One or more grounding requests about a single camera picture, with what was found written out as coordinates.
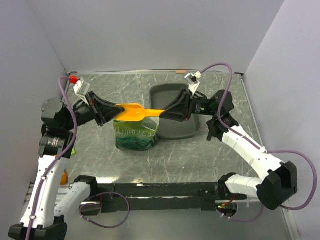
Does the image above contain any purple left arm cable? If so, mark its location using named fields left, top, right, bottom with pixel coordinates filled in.
left=24, top=76, right=79, bottom=240

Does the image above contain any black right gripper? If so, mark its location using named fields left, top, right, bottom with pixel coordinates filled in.
left=158, top=88, right=218, bottom=123

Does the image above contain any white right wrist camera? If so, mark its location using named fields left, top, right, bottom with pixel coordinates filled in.
left=184, top=71, right=202, bottom=96

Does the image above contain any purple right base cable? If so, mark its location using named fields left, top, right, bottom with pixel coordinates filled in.
left=216, top=199, right=264, bottom=222

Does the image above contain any orange toy carrot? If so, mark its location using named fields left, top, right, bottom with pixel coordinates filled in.
left=60, top=171, right=68, bottom=186

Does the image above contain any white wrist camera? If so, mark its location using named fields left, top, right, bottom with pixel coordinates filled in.
left=69, top=75, right=91, bottom=105
left=184, top=71, right=202, bottom=96

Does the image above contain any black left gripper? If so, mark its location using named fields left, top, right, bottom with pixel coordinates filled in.
left=63, top=91, right=125, bottom=131

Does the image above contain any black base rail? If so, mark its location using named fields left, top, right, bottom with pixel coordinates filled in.
left=85, top=182, right=247, bottom=213

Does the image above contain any orange tape piece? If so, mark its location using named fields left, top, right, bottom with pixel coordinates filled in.
left=175, top=70, right=187, bottom=74

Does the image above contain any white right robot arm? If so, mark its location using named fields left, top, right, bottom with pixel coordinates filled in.
left=160, top=89, right=298, bottom=210

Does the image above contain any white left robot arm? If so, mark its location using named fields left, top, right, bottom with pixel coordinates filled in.
left=8, top=92, right=125, bottom=240

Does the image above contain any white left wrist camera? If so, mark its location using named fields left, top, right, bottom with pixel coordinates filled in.
left=69, top=75, right=91, bottom=105

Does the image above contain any yellow plastic scoop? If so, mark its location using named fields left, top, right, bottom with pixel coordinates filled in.
left=115, top=103, right=164, bottom=122

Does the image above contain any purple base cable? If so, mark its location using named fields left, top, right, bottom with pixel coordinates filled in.
left=216, top=199, right=264, bottom=222
left=78, top=191, right=131, bottom=229

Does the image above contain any green litter bag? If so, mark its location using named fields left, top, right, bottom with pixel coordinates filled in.
left=113, top=117, right=160, bottom=152

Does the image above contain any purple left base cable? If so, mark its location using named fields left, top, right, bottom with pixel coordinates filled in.
left=78, top=191, right=131, bottom=229

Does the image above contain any grey litter tray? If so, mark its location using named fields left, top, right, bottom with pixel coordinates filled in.
left=148, top=83, right=201, bottom=140

